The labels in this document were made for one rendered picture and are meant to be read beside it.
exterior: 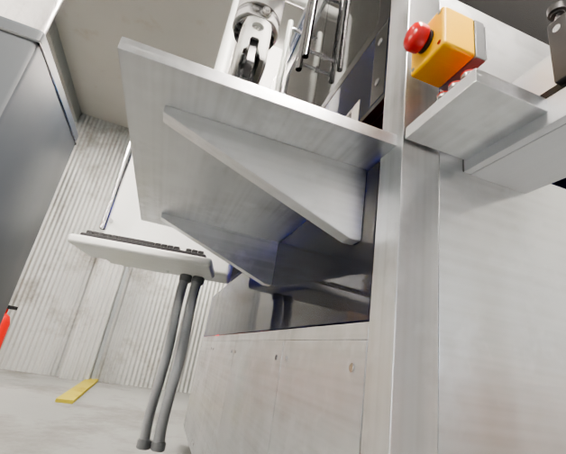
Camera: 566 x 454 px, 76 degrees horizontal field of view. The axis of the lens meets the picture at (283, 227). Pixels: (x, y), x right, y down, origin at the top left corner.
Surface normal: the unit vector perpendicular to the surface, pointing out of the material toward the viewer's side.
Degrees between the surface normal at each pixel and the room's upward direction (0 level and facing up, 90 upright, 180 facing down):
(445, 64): 180
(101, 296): 90
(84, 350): 90
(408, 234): 90
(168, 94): 180
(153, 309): 90
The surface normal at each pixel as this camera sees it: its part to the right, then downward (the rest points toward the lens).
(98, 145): 0.34, -0.28
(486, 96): -0.15, 0.93
